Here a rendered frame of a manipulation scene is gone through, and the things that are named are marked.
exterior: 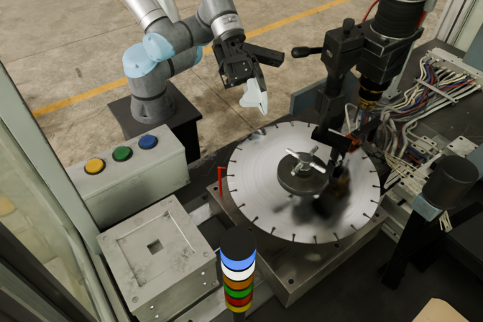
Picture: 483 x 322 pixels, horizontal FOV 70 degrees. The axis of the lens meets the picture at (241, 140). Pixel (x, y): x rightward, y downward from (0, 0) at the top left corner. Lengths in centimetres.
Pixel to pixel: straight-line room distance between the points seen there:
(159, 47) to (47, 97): 197
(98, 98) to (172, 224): 196
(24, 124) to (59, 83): 231
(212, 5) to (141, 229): 55
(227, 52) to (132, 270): 52
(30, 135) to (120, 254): 29
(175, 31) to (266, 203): 49
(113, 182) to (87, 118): 166
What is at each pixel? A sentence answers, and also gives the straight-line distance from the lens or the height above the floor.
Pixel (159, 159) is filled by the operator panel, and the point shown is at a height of 90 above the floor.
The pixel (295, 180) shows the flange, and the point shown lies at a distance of 74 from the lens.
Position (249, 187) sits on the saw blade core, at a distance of 74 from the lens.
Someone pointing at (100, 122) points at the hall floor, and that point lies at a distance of 244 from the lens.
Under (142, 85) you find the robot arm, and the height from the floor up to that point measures 89.
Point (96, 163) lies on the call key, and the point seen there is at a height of 91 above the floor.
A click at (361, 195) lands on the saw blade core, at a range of 77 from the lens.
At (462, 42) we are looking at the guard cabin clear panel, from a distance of 184.
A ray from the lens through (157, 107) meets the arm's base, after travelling 117.
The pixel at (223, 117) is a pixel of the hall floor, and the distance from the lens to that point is 229.
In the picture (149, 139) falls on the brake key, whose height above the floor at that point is 91.
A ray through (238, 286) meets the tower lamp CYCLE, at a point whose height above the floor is 108.
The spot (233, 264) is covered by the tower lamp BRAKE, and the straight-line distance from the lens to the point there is 44.
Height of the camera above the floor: 155
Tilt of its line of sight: 46 degrees down
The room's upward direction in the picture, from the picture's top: straight up
